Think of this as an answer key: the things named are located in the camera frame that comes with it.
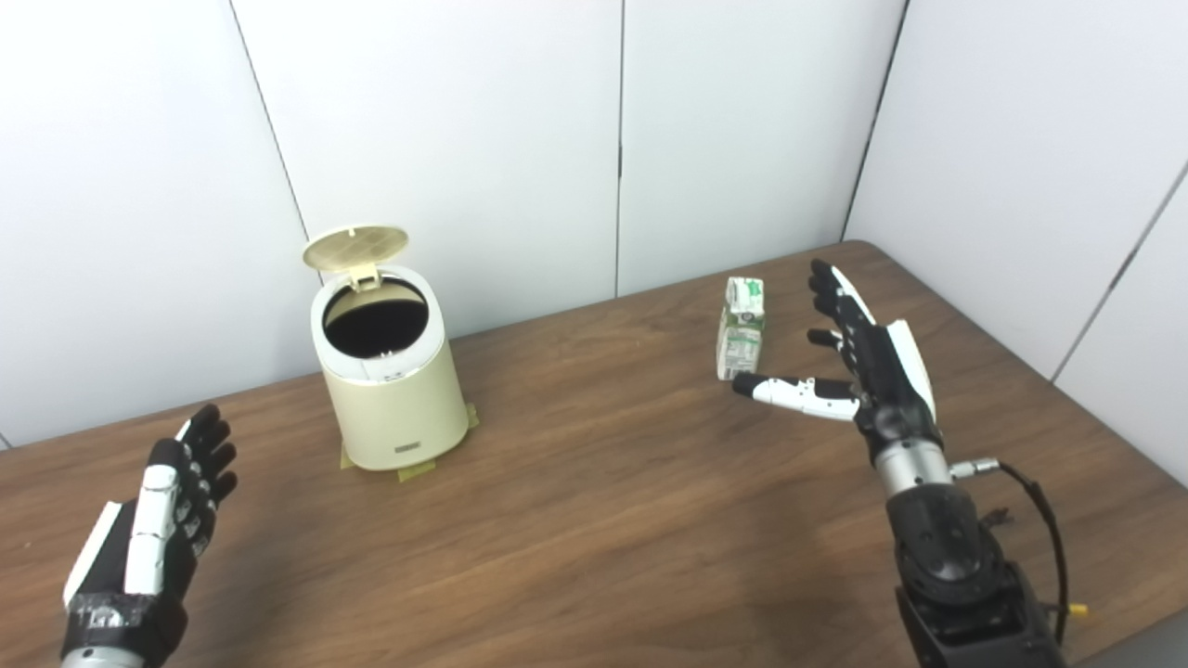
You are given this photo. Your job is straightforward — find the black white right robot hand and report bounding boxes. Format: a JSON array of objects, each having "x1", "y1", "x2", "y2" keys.
[{"x1": 731, "y1": 259, "x2": 938, "y2": 465}]

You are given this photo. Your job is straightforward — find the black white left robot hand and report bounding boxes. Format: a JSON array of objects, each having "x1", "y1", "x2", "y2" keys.
[{"x1": 61, "y1": 404, "x2": 239, "y2": 664}]

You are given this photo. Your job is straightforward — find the white green milk carton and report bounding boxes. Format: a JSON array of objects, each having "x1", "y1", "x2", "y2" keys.
[{"x1": 716, "y1": 276, "x2": 768, "y2": 381}]

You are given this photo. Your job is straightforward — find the cream round bin lid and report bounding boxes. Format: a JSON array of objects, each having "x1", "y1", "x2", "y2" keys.
[{"x1": 302, "y1": 224, "x2": 410, "y2": 290}]

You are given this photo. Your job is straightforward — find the cream-colored bin body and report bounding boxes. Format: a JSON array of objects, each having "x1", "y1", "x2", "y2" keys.
[{"x1": 310, "y1": 266, "x2": 471, "y2": 471}]

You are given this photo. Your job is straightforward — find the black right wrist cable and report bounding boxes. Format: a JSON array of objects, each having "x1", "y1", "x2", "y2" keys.
[{"x1": 949, "y1": 456, "x2": 1087, "y2": 646}]

